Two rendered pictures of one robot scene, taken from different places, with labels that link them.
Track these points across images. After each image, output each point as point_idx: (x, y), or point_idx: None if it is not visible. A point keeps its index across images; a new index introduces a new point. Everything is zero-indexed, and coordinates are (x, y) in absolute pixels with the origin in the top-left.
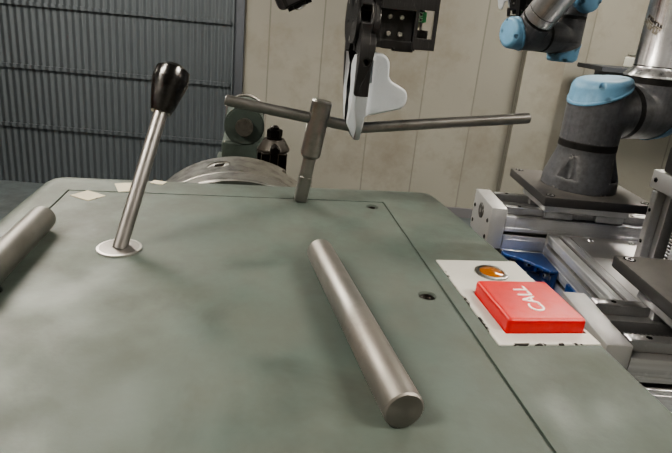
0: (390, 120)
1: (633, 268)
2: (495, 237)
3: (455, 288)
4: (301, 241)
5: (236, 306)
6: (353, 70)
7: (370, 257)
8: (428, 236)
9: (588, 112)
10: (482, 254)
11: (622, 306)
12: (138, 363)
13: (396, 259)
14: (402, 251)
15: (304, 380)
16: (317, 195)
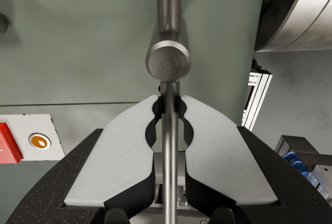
0: (171, 159)
1: (191, 218)
2: (318, 175)
3: (7, 113)
4: (48, 5)
5: None
6: (113, 161)
7: (36, 66)
8: (97, 120)
9: None
10: (73, 146)
11: (181, 196)
12: None
13: (40, 86)
14: (58, 94)
15: None
16: (194, 33)
